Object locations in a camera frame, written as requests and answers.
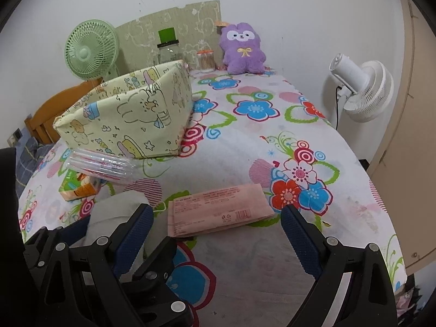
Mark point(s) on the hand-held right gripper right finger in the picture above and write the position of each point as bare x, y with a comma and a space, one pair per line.
299, 242

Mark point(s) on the grey plaid pillow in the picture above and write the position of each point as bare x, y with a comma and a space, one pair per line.
30, 163

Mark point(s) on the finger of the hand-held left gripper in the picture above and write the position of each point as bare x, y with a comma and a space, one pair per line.
160, 259
80, 230

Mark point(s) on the floral tablecloth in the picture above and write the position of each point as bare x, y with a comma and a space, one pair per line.
255, 262

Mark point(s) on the clear plastic package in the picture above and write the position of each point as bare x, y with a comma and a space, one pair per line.
102, 167

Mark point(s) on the purple plush bunny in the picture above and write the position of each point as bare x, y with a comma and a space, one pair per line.
243, 58

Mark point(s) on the green printed board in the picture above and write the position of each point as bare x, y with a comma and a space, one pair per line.
143, 30

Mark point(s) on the colourful printed packet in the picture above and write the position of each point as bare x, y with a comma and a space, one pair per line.
76, 189

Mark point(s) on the wall outlet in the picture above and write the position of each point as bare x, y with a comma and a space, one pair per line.
14, 137

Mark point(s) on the beige door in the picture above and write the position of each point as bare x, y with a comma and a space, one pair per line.
408, 160

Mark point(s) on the green desk fan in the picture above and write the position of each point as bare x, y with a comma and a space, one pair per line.
85, 52

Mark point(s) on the glass jar with green lid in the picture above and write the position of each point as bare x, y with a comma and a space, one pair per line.
168, 54

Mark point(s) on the white cloth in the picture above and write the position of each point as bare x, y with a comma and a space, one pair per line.
109, 211

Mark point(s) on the yellow fabric storage box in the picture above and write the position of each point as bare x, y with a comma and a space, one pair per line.
136, 115

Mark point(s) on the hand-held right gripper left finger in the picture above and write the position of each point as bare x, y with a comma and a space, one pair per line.
136, 242

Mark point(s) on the white standing fan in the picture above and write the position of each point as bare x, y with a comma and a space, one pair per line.
369, 88

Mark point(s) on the wooden bed headboard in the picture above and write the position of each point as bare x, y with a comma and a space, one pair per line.
47, 115

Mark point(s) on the pink paper packet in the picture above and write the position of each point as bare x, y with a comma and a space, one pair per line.
218, 211

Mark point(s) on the cotton swab container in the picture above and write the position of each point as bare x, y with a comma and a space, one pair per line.
206, 63

